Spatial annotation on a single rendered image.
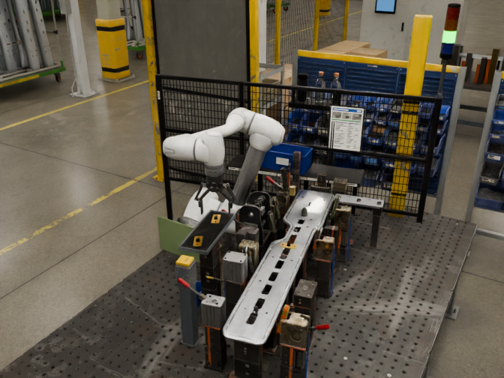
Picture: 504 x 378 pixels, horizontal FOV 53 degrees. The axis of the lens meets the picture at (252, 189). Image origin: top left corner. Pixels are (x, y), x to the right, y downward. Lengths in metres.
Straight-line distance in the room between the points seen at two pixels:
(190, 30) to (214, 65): 0.39
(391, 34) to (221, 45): 4.85
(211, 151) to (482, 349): 2.31
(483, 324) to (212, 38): 3.22
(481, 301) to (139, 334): 2.58
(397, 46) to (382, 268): 6.50
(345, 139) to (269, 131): 0.74
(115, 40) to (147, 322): 7.81
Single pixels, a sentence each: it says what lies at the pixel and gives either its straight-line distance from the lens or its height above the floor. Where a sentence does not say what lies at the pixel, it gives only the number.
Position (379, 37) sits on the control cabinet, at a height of 0.89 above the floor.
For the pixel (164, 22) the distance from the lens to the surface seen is 5.18.
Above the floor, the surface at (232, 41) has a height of 1.58.
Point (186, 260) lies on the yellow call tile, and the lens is 2.23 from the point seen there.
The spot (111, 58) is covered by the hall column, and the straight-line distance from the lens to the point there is 10.05.
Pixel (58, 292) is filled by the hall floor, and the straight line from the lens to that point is 4.20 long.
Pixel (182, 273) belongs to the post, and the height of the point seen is 1.11.
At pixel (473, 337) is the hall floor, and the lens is 3.85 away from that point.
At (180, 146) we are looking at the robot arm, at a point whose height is 1.55.
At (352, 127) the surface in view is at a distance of 3.36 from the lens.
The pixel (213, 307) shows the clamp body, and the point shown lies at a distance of 2.14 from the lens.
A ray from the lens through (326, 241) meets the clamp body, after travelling 2.59.
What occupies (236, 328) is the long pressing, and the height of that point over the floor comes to 1.00.
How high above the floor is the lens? 2.40
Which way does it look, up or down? 26 degrees down
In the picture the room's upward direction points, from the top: straight up
